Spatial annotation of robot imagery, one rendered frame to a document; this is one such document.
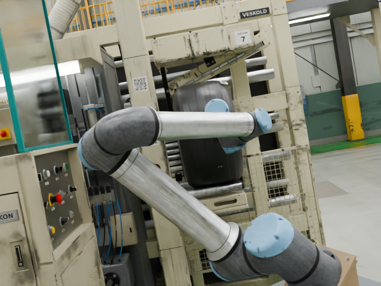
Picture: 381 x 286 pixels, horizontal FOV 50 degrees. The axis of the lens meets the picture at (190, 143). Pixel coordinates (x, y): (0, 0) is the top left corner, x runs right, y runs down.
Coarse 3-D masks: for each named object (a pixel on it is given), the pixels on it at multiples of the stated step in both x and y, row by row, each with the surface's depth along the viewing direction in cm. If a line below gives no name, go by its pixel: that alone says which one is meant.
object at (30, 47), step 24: (0, 0) 134; (24, 0) 157; (0, 24) 131; (24, 24) 153; (48, 24) 181; (0, 48) 128; (24, 48) 148; (48, 48) 176; (24, 72) 144; (48, 72) 170; (24, 96) 140; (48, 96) 165; (24, 120) 136; (48, 120) 160; (24, 144) 133; (48, 144) 155
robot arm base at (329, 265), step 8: (320, 248) 130; (320, 256) 126; (328, 256) 128; (336, 256) 130; (320, 264) 124; (328, 264) 125; (336, 264) 126; (312, 272) 123; (320, 272) 124; (328, 272) 124; (336, 272) 125; (304, 280) 124; (312, 280) 124; (320, 280) 123; (328, 280) 123; (336, 280) 124
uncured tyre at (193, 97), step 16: (176, 96) 207; (192, 96) 202; (208, 96) 200; (224, 96) 200; (192, 144) 194; (208, 144) 194; (192, 160) 196; (208, 160) 196; (224, 160) 197; (240, 160) 202; (192, 176) 203; (208, 176) 202; (224, 176) 204; (240, 176) 214
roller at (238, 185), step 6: (210, 186) 210; (216, 186) 209; (222, 186) 208; (228, 186) 208; (234, 186) 208; (240, 186) 208; (192, 192) 208; (198, 192) 208; (204, 192) 208; (210, 192) 208; (216, 192) 208; (222, 192) 209
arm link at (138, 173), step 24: (96, 144) 113; (96, 168) 123; (120, 168) 118; (144, 168) 121; (144, 192) 122; (168, 192) 124; (168, 216) 127; (192, 216) 127; (216, 216) 133; (216, 240) 130; (240, 240) 132; (216, 264) 136; (240, 264) 131
